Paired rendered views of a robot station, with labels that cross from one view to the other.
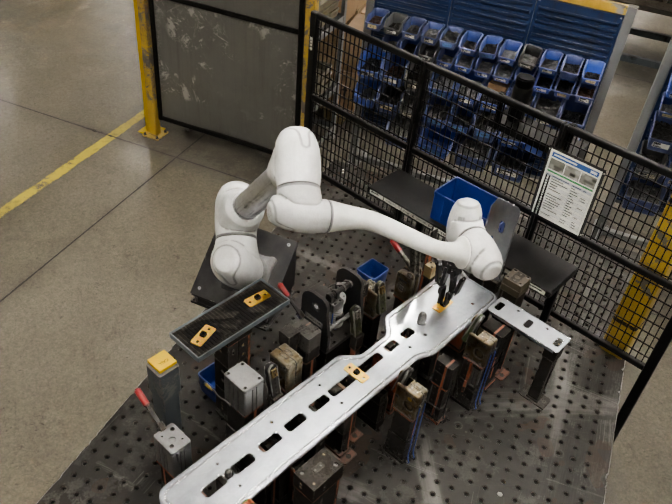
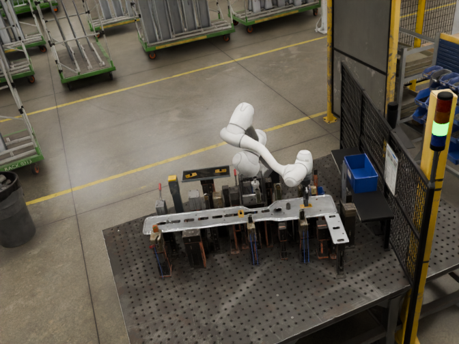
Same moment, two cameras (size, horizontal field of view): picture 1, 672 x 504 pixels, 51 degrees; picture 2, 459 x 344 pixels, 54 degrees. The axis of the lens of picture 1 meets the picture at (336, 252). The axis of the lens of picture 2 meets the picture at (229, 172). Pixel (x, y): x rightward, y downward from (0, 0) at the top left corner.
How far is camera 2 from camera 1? 2.14 m
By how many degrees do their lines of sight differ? 43
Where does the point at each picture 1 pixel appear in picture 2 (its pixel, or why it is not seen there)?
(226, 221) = not seen: hidden behind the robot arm
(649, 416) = not seen: outside the picture
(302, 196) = (231, 129)
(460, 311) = (310, 211)
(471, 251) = (285, 170)
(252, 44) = (367, 78)
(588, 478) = (324, 312)
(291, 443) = (195, 223)
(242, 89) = not seen: hidden behind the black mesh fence
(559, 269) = (382, 212)
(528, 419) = (325, 278)
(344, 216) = (246, 142)
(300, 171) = (234, 119)
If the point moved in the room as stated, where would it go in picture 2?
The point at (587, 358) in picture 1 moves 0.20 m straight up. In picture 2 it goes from (391, 271) to (393, 250)
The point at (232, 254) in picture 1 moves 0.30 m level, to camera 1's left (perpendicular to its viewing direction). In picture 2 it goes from (238, 157) to (215, 145)
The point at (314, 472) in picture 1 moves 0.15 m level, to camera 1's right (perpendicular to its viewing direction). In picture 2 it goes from (188, 232) to (201, 242)
